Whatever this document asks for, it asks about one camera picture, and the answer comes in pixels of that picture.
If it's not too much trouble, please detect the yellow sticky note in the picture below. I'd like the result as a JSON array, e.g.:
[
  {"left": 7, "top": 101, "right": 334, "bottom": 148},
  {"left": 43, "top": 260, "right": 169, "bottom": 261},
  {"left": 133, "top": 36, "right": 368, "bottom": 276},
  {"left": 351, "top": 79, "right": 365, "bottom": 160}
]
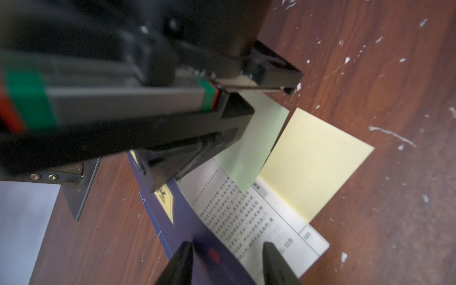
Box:
[{"left": 260, "top": 109, "right": 374, "bottom": 222}]

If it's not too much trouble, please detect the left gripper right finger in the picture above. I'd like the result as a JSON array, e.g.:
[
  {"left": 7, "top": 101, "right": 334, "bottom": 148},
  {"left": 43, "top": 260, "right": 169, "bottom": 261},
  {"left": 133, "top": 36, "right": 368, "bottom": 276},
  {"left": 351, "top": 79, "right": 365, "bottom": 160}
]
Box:
[{"left": 262, "top": 242, "right": 300, "bottom": 285}]

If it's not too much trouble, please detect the pink artificial blossom tree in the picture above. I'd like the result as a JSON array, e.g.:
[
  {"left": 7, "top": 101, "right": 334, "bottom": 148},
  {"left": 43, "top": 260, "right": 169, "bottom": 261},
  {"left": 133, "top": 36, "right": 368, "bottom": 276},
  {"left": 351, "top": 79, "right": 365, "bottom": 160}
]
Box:
[{"left": 1, "top": 157, "right": 101, "bottom": 221}]

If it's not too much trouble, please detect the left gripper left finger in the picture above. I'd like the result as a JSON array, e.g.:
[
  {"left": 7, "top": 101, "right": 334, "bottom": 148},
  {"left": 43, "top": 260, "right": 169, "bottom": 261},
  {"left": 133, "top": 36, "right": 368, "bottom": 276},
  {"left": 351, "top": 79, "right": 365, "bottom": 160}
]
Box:
[{"left": 155, "top": 241, "right": 193, "bottom": 285}]

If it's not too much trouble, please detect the light green sticky note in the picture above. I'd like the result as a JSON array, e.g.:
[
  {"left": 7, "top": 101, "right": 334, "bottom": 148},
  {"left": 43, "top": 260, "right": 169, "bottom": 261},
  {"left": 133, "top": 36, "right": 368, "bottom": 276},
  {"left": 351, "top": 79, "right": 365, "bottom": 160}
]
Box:
[{"left": 214, "top": 91, "right": 289, "bottom": 193}]

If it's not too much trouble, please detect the dark blue book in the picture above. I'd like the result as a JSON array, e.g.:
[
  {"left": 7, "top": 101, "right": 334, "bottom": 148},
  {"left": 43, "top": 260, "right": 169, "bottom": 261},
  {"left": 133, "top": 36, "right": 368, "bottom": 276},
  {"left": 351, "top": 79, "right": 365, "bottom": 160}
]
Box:
[{"left": 128, "top": 153, "right": 330, "bottom": 285}]

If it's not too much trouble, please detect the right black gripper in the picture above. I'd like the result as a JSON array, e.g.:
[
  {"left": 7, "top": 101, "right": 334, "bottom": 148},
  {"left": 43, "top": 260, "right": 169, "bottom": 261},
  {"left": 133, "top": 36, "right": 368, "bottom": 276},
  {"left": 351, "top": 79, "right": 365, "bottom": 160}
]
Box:
[{"left": 1, "top": 1, "right": 271, "bottom": 175}]

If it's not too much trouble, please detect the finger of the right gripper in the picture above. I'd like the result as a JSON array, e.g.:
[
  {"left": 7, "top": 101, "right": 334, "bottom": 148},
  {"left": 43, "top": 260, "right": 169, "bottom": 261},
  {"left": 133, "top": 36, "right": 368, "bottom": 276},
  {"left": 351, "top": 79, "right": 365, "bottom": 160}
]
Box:
[
  {"left": 135, "top": 93, "right": 255, "bottom": 193},
  {"left": 217, "top": 40, "right": 303, "bottom": 95}
]

